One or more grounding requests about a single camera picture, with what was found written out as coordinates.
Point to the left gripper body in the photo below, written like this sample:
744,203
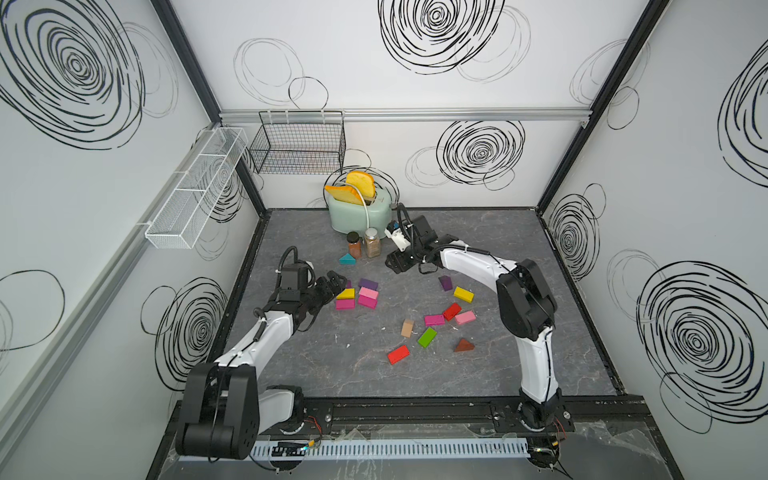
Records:
316,296

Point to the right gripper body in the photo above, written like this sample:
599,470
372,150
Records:
413,248

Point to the yellow block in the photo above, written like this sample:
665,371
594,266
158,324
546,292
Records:
347,294
463,294

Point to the magenta block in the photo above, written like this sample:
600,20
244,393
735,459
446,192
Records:
367,302
345,304
434,320

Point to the light pink block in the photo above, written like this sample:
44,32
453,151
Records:
465,317
369,293

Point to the beige spice jar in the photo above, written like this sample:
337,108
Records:
372,242

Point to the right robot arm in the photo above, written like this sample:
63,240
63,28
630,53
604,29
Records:
526,304

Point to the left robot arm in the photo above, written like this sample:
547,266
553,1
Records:
223,410

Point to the teal triangle block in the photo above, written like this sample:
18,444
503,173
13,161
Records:
347,259

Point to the brown spice jar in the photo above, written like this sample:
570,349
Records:
354,244

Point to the tan wooden block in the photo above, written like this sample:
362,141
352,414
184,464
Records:
407,328

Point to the mint green toaster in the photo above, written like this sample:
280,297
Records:
347,217

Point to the magenta block bottom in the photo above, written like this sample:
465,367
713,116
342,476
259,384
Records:
434,320

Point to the red block upper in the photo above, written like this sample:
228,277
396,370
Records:
451,312

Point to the red block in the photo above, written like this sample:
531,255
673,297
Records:
398,354
451,312

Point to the green block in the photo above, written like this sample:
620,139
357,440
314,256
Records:
427,337

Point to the yellow toast slice front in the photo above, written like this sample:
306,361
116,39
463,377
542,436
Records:
347,194

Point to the yellow toast slice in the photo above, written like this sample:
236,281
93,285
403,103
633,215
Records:
347,194
364,182

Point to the yellow toast slice back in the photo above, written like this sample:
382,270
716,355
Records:
364,182

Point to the red block lower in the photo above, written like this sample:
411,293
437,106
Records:
398,354

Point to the brown triangle block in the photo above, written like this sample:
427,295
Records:
464,346

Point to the white wire shelf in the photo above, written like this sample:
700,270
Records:
208,190

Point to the black wire basket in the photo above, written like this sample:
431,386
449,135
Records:
299,143

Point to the grey slotted cable duct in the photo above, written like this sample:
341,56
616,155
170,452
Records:
391,449

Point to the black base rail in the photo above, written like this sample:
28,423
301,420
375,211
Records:
500,414

